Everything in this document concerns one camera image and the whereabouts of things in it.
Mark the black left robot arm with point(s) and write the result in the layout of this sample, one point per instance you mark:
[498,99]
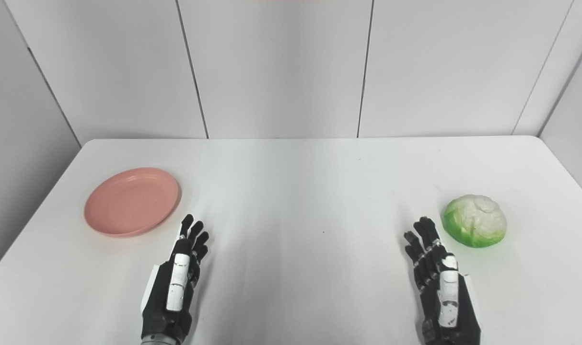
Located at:
[159,341]

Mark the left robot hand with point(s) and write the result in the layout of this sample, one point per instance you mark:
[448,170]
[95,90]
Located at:
[176,292]

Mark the green white cabbage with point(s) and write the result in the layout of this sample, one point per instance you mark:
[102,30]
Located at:
[475,220]

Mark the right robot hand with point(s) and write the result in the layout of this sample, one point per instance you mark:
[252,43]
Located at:
[447,297]

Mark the pink plate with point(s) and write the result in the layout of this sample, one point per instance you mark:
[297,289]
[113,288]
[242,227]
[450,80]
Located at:
[132,201]

